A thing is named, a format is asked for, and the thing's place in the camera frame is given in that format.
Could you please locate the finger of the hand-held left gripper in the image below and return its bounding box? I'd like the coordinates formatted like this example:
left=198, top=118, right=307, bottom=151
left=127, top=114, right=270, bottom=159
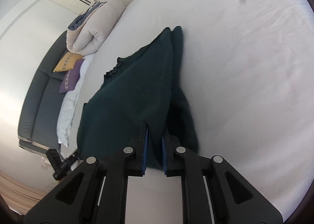
left=65, top=149, right=81, bottom=165
left=47, top=148, right=61, bottom=165

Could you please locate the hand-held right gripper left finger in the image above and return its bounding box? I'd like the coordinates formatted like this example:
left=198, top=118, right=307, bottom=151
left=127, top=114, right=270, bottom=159
left=23, top=123, right=150, bottom=224

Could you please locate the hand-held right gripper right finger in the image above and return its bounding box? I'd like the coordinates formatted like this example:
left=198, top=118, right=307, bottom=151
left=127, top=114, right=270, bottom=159
left=161, top=126, right=284, bottom=224

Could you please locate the dark green sweater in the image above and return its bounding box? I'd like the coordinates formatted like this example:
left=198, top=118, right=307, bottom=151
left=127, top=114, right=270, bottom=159
left=77, top=26, right=200, bottom=169

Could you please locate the white pillow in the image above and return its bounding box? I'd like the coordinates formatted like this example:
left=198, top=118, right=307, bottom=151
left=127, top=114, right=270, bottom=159
left=56, top=52, right=95, bottom=147

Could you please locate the grey padded headboard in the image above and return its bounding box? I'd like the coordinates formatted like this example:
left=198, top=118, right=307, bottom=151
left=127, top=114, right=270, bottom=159
left=18, top=30, right=85, bottom=156

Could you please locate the purple pillow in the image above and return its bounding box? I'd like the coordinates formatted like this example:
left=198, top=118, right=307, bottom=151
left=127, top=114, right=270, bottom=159
left=59, top=59, right=85, bottom=94

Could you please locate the yellow pillow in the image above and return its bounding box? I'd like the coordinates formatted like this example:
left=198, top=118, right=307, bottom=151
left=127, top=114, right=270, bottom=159
left=53, top=52, right=84, bottom=73

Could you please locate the white bed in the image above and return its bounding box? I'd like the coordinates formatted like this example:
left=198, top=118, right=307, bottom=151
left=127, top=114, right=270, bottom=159
left=56, top=0, right=314, bottom=224

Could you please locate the folded beige duvet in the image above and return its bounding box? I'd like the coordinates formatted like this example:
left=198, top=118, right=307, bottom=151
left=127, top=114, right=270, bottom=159
left=66, top=0, right=127, bottom=56

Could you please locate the grey-blue blanket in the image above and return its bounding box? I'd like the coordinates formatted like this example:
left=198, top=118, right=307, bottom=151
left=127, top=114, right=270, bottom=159
left=67, top=1, right=107, bottom=30

